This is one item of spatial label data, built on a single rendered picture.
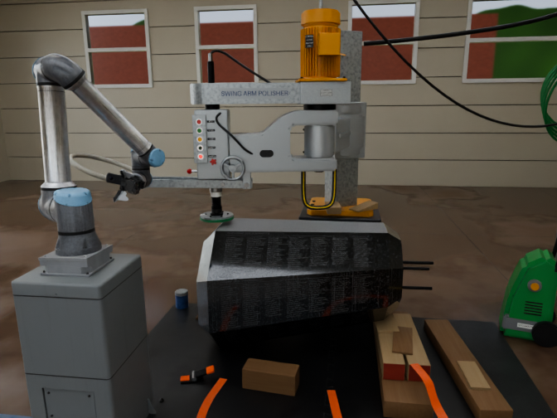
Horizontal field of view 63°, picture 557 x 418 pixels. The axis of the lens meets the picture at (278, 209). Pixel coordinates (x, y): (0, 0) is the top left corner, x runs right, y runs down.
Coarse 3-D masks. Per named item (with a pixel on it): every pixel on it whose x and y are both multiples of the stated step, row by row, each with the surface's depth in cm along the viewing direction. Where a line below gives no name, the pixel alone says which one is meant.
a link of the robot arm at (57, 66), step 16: (48, 64) 189; (64, 64) 189; (64, 80) 190; (80, 80) 192; (80, 96) 197; (96, 96) 199; (96, 112) 202; (112, 112) 204; (112, 128) 208; (128, 128) 211; (128, 144) 215; (144, 144) 217; (144, 160) 221; (160, 160) 223
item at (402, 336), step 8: (384, 320) 284; (392, 320) 283; (376, 328) 275; (384, 328) 273; (392, 328) 273; (400, 328) 274; (408, 328) 274; (400, 336) 265; (408, 336) 265; (400, 344) 256; (408, 344) 256; (400, 352) 248; (408, 352) 247
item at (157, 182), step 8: (152, 184) 279; (160, 184) 280; (168, 184) 280; (176, 184) 280; (184, 184) 280; (192, 184) 281; (200, 184) 281; (208, 184) 281; (216, 184) 281; (224, 184) 281; (232, 184) 282; (240, 184) 282; (248, 184) 279
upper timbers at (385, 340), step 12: (408, 324) 281; (384, 336) 267; (384, 348) 254; (420, 348) 254; (384, 360) 242; (396, 360) 242; (408, 360) 242; (420, 360) 242; (384, 372) 241; (396, 372) 240; (408, 372) 240
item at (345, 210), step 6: (312, 198) 377; (318, 198) 376; (324, 198) 376; (360, 198) 375; (366, 198) 375; (312, 204) 352; (318, 204) 355; (324, 204) 355; (312, 210) 336; (318, 210) 336; (324, 210) 336; (342, 210) 335; (348, 210) 335; (372, 210) 334; (366, 216) 331
